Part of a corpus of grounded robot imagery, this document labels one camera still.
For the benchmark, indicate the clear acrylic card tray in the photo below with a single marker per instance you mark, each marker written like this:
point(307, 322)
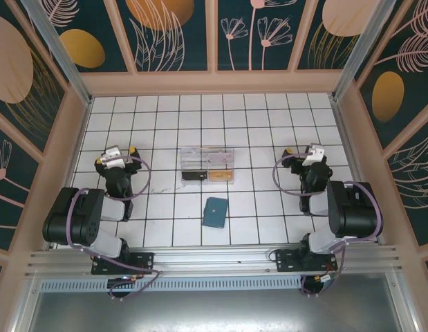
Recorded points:
point(194, 159)

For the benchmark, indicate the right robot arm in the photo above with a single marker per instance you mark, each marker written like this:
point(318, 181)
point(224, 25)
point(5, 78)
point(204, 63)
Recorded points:
point(352, 207)

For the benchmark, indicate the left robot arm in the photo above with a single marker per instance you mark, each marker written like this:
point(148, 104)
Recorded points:
point(79, 214)

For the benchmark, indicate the black credit card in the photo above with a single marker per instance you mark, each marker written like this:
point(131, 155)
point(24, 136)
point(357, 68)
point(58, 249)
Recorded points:
point(194, 176)

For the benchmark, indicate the pink floral credit card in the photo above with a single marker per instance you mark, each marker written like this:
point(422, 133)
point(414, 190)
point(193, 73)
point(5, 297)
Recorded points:
point(221, 159)

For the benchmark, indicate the gold credit card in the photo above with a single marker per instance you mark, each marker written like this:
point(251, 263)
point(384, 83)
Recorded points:
point(221, 176)

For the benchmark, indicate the grey metal sheet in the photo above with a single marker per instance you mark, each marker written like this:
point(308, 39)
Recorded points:
point(217, 311)

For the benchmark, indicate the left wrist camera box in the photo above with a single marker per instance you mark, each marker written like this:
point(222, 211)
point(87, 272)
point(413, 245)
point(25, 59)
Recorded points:
point(113, 159)

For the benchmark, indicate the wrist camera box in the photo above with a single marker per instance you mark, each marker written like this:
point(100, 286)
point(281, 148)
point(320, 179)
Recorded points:
point(113, 159)
point(312, 157)

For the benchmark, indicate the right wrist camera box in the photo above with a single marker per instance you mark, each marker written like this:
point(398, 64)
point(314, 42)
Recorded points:
point(312, 157)

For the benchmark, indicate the aluminium table side rail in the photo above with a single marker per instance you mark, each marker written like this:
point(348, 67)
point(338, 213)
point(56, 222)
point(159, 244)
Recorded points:
point(345, 138)
point(79, 138)

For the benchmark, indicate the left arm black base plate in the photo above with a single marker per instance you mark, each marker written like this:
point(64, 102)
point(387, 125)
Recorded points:
point(144, 263)

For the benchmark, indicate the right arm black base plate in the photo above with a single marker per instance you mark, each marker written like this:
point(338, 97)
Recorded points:
point(286, 261)

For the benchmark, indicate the aluminium frame post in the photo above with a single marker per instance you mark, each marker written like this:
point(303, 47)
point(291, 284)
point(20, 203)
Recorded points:
point(61, 58)
point(359, 48)

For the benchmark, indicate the aluminium mounting rail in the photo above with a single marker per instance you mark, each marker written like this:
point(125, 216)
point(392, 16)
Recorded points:
point(217, 261)

